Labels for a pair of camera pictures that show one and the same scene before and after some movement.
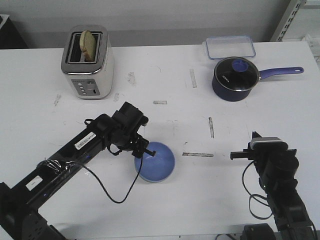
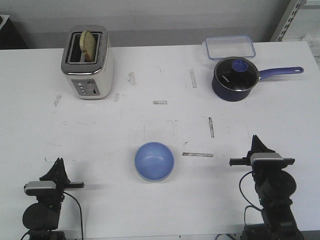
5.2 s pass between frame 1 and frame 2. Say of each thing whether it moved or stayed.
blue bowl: stayed
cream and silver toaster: stayed
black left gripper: moved
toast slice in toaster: stayed
